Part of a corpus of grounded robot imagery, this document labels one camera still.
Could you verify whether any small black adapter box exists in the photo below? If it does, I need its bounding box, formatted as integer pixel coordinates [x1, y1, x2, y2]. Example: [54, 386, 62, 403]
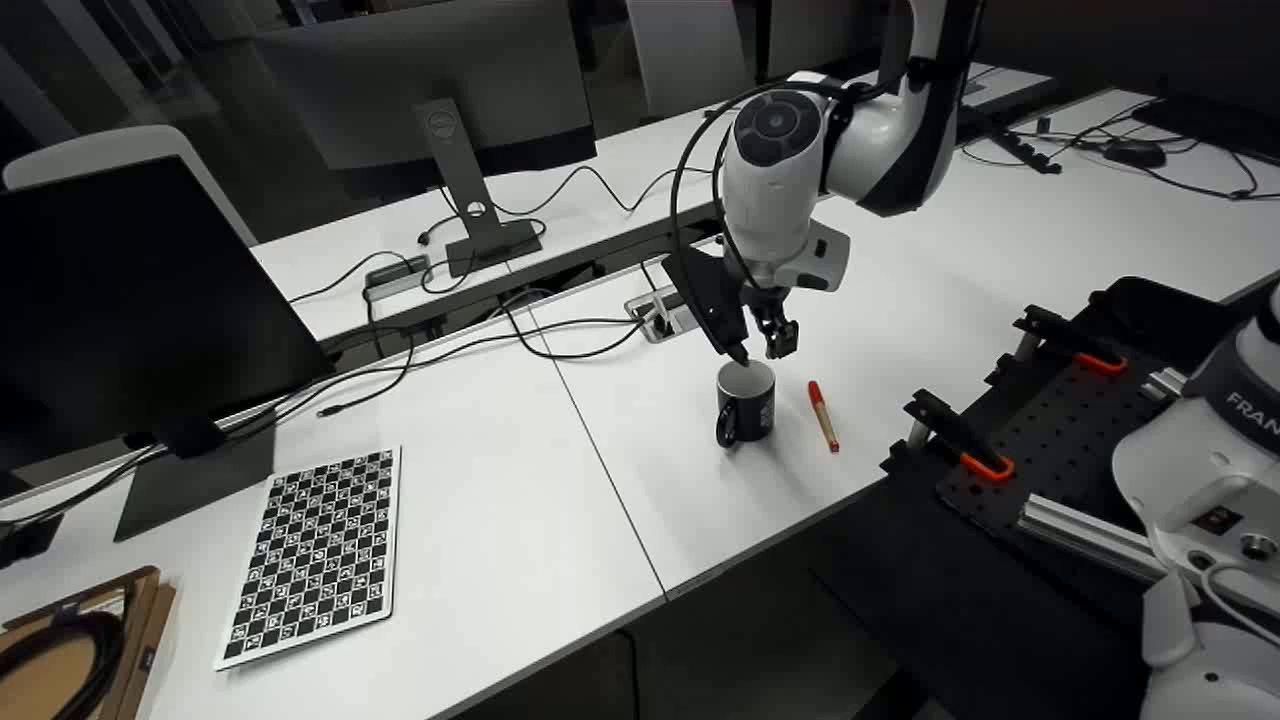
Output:
[365, 255, 433, 299]

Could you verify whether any black mug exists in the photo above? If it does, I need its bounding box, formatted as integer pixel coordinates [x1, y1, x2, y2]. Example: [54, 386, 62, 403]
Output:
[717, 360, 776, 449]

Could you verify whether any table cable outlet box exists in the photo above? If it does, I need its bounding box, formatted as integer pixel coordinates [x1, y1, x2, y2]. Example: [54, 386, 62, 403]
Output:
[623, 292, 698, 342]

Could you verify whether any grey monitor at back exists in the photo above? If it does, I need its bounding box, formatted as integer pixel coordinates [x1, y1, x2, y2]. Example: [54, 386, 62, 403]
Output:
[253, 0, 597, 274]

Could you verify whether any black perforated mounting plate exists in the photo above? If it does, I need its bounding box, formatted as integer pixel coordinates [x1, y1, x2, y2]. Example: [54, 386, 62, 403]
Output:
[882, 274, 1243, 562]

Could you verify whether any black device far right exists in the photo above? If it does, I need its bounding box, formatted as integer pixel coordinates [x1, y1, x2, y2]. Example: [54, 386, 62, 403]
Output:
[1099, 134, 1167, 168]

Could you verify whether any orange black clamp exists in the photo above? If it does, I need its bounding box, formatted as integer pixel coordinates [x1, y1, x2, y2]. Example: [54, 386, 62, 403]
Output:
[1017, 305, 1127, 377]
[906, 386, 1017, 482]

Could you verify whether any white office chair back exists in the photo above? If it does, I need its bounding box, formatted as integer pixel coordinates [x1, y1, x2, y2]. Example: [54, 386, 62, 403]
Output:
[623, 0, 748, 112]

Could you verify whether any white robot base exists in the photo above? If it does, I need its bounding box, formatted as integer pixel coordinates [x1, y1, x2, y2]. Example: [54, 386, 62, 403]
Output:
[1114, 288, 1280, 720]

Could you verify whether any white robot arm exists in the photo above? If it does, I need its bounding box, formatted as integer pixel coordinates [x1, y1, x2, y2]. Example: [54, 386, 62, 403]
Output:
[665, 0, 985, 363]

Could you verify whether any orange black clamp rear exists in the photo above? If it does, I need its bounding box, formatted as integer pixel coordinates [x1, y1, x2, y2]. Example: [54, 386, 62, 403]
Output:
[1017, 305, 1127, 377]

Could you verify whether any black monitor on left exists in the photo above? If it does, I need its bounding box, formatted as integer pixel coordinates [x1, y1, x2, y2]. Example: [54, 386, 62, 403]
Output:
[0, 124, 329, 541]

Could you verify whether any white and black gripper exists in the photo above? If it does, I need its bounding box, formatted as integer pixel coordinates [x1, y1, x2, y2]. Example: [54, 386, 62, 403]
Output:
[665, 223, 851, 363]

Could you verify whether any black cable on desk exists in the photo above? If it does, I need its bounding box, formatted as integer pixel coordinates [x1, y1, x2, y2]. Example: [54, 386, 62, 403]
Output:
[314, 155, 723, 420]

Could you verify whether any red marker pen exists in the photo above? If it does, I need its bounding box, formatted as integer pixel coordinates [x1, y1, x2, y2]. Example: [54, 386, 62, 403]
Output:
[803, 378, 839, 450]

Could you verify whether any orange black clamp front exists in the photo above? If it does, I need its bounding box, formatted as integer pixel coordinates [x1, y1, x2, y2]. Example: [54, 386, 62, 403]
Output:
[906, 386, 1017, 482]

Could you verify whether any wooden board with black cable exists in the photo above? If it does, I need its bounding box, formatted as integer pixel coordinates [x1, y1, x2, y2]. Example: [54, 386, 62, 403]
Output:
[0, 569, 175, 720]

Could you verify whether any checkerboard calibration sheet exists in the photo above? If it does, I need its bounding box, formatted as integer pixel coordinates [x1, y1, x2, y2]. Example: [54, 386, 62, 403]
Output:
[215, 449, 401, 673]

